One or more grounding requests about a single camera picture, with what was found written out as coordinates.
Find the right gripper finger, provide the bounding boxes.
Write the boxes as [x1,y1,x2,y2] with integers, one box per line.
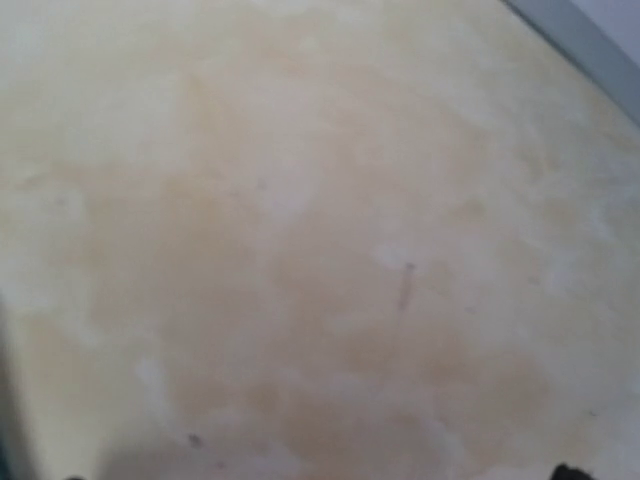
[550,463,596,480]

